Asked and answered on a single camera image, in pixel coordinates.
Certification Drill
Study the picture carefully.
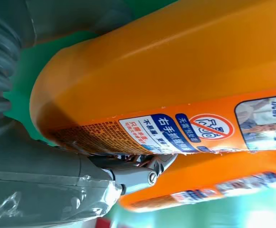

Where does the green table mat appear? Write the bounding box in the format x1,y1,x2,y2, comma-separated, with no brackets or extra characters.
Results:
3,0,276,228

